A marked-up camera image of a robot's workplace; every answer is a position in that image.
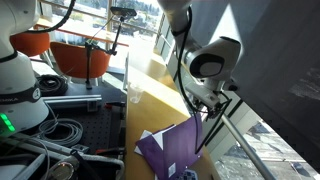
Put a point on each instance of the black camera on stand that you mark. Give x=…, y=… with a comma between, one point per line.
x=123, y=12

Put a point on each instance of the black perforated breadboard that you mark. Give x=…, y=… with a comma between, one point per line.
x=100, y=126

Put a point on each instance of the grey wrist camera bar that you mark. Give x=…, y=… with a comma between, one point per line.
x=200, y=94

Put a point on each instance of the grey metal pole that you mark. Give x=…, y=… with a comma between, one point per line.
x=248, y=150

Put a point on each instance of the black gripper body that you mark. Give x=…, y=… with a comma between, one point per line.
x=220, y=105

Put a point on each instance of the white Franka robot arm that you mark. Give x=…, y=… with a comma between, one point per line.
x=210, y=63

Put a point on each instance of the purple cloth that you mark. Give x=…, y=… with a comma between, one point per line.
x=176, y=146

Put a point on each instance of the round metal fitting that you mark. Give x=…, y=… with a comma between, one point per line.
x=61, y=171

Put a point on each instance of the blue white checkered item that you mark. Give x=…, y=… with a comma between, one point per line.
x=188, y=175

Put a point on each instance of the black camera stand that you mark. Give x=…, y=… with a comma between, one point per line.
x=88, y=63

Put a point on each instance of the loose white paper sheet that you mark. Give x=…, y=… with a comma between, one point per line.
x=142, y=137

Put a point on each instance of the clear plastic cup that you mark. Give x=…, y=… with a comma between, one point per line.
x=136, y=93

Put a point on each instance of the white sheet inside file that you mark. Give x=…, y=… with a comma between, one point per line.
x=163, y=136

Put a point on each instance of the orange chair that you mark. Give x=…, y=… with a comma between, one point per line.
x=78, y=60
x=31, y=43

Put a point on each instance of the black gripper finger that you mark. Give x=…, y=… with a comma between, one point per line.
x=213, y=115
x=202, y=111

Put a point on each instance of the silver aluminium extrusion bar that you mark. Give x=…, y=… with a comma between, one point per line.
x=71, y=99

